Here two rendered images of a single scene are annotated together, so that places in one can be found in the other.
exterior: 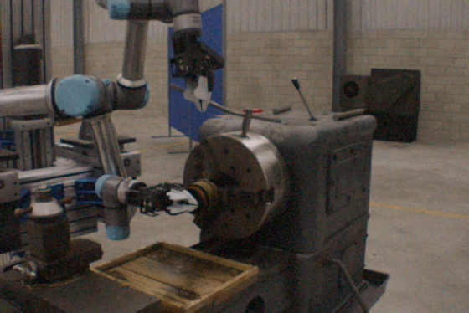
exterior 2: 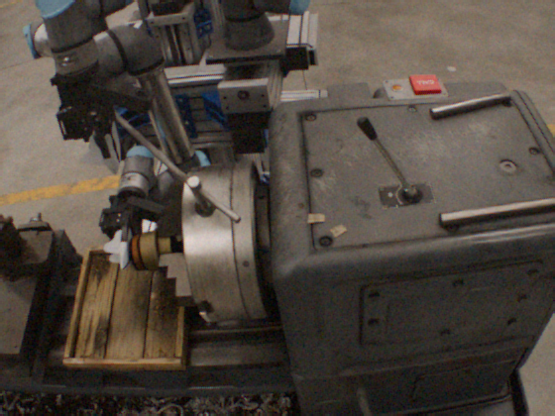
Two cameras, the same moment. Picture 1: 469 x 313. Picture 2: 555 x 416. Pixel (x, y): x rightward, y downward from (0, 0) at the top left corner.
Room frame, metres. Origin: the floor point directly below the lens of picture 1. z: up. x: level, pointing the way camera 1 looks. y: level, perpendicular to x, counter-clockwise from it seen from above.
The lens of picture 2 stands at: (1.15, -0.70, 1.91)
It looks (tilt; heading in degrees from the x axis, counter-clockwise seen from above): 46 degrees down; 60
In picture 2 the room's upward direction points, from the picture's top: 10 degrees counter-clockwise
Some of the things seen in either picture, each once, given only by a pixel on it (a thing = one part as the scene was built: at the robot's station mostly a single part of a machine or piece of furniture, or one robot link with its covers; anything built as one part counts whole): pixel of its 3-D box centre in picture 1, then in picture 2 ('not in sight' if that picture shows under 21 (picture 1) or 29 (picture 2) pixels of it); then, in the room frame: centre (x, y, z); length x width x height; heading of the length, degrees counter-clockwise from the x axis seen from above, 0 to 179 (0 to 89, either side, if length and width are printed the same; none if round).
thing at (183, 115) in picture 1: (190, 84); not in sight; (8.27, 0.66, 1.18); 4.12 x 0.80 x 2.35; 17
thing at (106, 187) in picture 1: (115, 189); (138, 169); (1.39, 0.34, 1.07); 0.11 x 0.08 x 0.09; 54
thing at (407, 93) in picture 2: not in sight; (415, 97); (1.90, -0.08, 1.23); 0.13 x 0.08 x 0.05; 144
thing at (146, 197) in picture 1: (150, 197); (124, 216); (1.29, 0.22, 1.08); 0.12 x 0.09 x 0.08; 54
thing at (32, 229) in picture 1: (50, 233); (2, 241); (0.99, 0.40, 1.07); 0.07 x 0.07 x 0.10; 54
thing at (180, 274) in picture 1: (171, 274); (130, 303); (1.19, 0.15, 0.89); 0.36 x 0.30 x 0.04; 54
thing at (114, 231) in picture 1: (118, 218); (154, 194); (1.40, 0.34, 0.98); 0.11 x 0.08 x 0.11; 1
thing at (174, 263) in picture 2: (243, 195); (186, 281); (1.31, -0.04, 1.08); 0.12 x 0.11 x 0.05; 54
